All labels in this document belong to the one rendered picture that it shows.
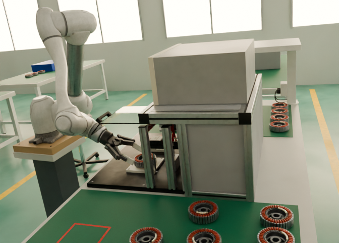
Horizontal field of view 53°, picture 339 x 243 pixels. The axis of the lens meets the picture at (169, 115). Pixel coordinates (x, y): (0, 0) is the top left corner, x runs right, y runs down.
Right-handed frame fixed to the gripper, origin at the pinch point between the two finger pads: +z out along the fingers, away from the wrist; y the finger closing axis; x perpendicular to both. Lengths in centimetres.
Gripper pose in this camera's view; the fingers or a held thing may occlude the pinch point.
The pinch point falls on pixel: (137, 155)
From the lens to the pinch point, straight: 169.1
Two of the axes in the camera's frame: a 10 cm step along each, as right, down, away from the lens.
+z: 8.7, 4.7, -1.4
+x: -3.8, 8.2, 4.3
